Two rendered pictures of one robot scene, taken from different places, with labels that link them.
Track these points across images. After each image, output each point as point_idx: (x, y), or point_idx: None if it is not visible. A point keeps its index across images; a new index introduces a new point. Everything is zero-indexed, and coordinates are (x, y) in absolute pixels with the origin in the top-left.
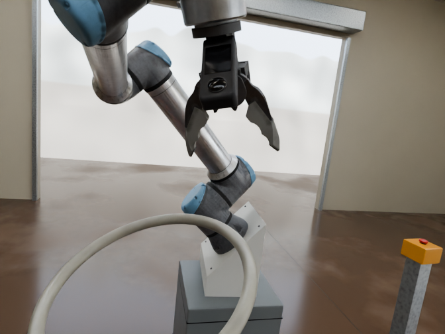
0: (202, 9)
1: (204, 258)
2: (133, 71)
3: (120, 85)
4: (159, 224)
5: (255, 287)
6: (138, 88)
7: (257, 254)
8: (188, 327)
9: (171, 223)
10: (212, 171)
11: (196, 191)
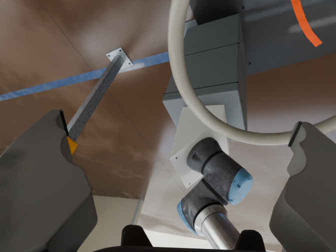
0: None
1: (225, 136)
2: None
3: None
4: (286, 132)
5: (168, 25)
6: None
7: (179, 134)
8: (236, 79)
9: (270, 133)
10: (221, 214)
11: (238, 194)
